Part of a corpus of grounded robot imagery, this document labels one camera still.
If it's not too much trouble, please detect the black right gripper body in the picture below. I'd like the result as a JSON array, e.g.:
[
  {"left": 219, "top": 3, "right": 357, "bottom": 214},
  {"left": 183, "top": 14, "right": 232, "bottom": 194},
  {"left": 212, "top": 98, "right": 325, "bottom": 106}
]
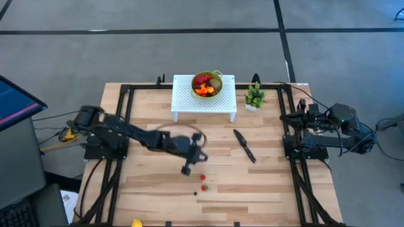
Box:
[{"left": 301, "top": 110, "right": 329, "bottom": 132}]

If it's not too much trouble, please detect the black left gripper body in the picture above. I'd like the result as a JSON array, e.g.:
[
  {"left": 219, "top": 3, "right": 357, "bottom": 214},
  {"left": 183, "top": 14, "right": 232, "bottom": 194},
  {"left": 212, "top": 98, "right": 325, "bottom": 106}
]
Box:
[{"left": 170, "top": 135, "right": 203, "bottom": 167}]

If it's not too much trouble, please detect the green plant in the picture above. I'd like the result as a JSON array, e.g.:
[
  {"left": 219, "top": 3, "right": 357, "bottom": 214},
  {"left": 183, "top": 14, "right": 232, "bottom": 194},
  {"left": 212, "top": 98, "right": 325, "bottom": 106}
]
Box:
[{"left": 244, "top": 81, "right": 268, "bottom": 112}]

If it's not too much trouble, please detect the black kitchen knife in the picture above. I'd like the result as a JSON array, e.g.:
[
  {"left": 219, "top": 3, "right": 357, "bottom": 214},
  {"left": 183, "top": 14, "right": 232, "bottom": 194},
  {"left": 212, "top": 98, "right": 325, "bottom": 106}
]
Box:
[{"left": 232, "top": 128, "right": 258, "bottom": 165}]

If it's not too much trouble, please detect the green colander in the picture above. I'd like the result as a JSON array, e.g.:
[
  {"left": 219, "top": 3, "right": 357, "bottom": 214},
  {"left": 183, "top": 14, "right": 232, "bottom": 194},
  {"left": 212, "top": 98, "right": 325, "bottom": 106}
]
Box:
[{"left": 191, "top": 69, "right": 223, "bottom": 99}]

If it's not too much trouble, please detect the dark red apple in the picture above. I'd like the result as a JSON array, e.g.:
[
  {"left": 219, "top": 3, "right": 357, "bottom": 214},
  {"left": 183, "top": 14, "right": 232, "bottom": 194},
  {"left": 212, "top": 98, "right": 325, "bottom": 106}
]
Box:
[{"left": 193, "top": 74, "right": 213, "bottom": 86}]

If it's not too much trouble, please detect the white perforated riser shelf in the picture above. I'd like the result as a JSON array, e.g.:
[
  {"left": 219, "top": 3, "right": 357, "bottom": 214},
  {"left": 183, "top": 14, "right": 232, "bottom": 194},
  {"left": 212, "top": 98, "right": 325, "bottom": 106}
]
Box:
[{"left": 170, "top": 74, "right": 238, "bottom": 123}]

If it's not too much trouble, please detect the white paper sheet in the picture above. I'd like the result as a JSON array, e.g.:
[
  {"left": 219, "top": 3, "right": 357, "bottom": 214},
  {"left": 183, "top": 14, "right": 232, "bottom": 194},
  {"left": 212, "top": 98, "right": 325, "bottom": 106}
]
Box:
[{"left": 59, "top": 190, "right": 80, "bottom": 221}]

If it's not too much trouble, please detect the operator computer monitor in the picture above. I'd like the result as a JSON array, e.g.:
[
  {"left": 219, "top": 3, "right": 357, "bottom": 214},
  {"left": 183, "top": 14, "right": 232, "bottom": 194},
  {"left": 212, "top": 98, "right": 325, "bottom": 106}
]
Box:
[{"left": 0, "top": 74, "right": 49, "bottom": 132}]

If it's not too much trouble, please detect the black keyboard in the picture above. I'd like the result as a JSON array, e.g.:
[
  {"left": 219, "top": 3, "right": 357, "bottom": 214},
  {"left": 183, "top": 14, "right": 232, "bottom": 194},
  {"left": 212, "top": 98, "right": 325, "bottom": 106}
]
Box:
[{"left": 0, "top": 197, "right": 36, "bottom": 227}]

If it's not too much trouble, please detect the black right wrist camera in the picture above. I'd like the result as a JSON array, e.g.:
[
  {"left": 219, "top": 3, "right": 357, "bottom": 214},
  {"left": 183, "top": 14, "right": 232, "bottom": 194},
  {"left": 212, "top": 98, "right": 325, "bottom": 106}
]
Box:
[{"left": 298, "top": 99, "right": 319, "bottom": 117}]

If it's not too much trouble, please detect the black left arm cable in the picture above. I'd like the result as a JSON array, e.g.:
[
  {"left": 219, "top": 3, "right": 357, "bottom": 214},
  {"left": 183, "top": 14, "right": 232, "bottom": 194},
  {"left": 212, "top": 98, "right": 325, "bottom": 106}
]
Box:
[{"left": 153, "top": 122, "right": 208, "bottom": 149}]

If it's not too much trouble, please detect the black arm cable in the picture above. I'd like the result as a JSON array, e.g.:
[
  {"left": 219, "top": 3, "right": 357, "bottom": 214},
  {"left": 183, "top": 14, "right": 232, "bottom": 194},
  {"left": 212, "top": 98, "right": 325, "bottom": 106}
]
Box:
[
  {"left": 153, "top": 122, "right": 208, "bottom": 149},
  {"left": 268, "top": 81, "right": 331, "bottom": 111}
]

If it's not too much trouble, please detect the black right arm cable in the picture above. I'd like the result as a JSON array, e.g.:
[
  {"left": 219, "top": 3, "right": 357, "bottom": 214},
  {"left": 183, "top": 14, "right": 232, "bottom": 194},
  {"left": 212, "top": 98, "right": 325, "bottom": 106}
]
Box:
[{"left": 268, "top": 81, "right": 331, "bottom": 111}]

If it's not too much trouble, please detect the yellow extension cord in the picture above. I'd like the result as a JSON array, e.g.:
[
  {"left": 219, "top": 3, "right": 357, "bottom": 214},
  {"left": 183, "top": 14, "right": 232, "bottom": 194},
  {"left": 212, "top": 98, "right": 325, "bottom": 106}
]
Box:
[{"left": 40, "top": 118, "right": 80, "bottom": 152}]

